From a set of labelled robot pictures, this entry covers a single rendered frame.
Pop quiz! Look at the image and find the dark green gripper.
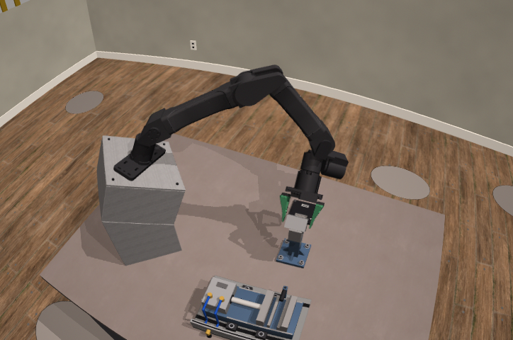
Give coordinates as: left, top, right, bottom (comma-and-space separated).
280, 170, 325, 229

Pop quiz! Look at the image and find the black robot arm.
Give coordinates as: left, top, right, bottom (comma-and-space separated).
113, 64, 349, 181

